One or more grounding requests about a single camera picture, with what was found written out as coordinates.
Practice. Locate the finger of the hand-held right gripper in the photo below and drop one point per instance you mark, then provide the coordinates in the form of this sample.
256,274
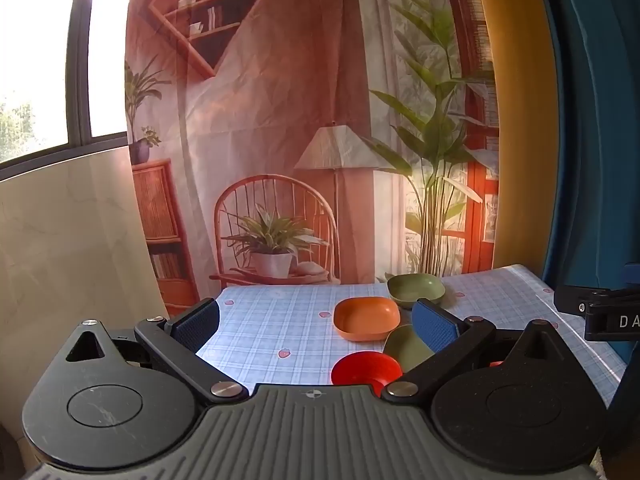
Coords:
570,300

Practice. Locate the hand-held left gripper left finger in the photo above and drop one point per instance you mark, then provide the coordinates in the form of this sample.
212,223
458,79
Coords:
196,322

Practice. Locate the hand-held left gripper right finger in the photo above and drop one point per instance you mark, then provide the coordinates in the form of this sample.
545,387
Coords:
434,327

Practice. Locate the green bowl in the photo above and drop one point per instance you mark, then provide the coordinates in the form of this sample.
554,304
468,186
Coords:
415,287

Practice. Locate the green plate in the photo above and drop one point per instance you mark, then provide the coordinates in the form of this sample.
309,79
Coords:
402,347

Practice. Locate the orange square plate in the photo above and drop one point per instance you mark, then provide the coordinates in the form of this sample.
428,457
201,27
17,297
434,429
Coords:
365,317

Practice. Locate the blue checked strawberry tablecloth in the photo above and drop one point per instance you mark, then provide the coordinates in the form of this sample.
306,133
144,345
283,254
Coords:
280,320

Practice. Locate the yellow board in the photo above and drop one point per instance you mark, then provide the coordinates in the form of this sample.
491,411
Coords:
515,85

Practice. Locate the printed room scene backdrop cloth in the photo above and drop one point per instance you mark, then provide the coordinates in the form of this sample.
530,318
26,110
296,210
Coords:
280,85

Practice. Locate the window with dark frame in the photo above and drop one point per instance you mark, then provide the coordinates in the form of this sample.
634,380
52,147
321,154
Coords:
80,60

